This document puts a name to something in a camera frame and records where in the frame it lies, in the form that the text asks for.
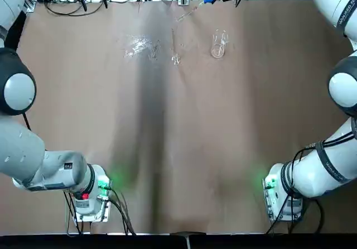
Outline clear glass beaker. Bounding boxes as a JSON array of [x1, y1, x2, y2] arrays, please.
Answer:
[[210, 28, 231, 60]]

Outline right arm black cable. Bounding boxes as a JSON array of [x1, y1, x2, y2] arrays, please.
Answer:
[[292, 137, 357, 163]]

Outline right arm foot cables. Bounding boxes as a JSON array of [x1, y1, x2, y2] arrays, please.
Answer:
[[264, 197, 326, 234]]

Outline clear glass graduated cylinder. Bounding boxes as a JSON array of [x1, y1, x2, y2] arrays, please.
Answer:
[[170, 27, 182, 66]]

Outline black looped desk cable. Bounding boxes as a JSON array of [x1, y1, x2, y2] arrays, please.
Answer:
[[44, 0, 104, 17]]

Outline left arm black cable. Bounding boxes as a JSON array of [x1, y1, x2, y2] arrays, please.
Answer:
[[21, 111, 32, 130]]

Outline left arm foot cables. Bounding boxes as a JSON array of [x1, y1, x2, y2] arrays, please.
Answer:
[[64, 186, 137, 236]]

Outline glass pipette with blue bulb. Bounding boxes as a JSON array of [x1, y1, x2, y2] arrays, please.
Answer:
[[175, 0, 217, 23]]

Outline arm foot cables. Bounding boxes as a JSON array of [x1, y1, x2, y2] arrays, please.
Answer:
[[264, 197, 326, 234], [64, 186, 137, 236]]

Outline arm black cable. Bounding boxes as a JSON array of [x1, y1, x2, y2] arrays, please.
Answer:
[[292, 137, 357, 163], [21, 111, 32, 130]]

